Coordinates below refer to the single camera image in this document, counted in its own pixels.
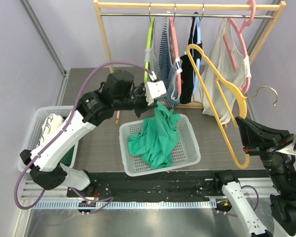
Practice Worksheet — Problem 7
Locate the white slotted cable duct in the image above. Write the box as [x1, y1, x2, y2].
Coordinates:
[34, 199, 217, 210]

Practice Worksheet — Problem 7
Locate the pink hanger right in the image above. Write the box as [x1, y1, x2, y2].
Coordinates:
[223, 0, 256, 95]

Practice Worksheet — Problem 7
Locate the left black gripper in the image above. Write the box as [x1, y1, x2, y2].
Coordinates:
[114, 82, 158, 118]

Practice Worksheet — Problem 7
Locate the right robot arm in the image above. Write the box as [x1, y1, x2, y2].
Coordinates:
[213, 117, 296, 237]

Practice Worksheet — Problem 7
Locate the grey tank top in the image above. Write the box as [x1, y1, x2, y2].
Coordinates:
[144, 48, 161, 79]

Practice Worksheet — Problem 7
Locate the wooden clothes rack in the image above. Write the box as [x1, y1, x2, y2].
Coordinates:
[93, 0, 287, 120]

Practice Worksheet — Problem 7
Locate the black tank top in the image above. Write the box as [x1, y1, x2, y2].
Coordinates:
[180, 17, 203, 104]

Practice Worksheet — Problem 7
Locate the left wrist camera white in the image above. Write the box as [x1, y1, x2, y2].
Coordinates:
[144, 80, 167, 106]

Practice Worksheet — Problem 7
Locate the lime green hanger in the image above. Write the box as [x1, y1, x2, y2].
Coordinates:
[144, 17, 155, 71]

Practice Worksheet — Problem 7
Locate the pink hanger middle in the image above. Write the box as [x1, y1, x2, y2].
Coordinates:
[169, 16, 182, 96]

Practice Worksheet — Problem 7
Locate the blue striped tank top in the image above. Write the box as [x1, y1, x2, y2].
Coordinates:
[158, 17, 181, 108]

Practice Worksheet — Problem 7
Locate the white tank top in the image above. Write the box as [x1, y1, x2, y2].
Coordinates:
[201, 18, 247, 124]

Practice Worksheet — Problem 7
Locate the dark green garment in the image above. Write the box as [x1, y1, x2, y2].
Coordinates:
[60, 145, 77, 168]

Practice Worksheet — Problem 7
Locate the white printed garment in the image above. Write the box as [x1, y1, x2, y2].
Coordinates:
[36, 114, 64, 148]

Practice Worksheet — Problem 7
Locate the white centre basket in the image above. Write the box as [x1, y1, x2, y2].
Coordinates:
[119, 114, 201, 177]

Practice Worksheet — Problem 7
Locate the pink hanger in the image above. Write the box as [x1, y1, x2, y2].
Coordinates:
[223, 0, 256, 95]
[169, 16, 182, 96]

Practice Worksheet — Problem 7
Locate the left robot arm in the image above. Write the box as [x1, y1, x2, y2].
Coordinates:
[20, 70, 166, 197]

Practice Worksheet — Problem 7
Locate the yellow hanger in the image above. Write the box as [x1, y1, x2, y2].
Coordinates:
[186, 43, 279, 169]

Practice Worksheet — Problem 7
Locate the light blue hanger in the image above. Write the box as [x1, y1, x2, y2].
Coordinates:
[192, 17, 202, 94]

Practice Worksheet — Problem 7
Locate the green tank top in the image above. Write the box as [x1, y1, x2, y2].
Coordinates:
[128, 102, 180, 169]

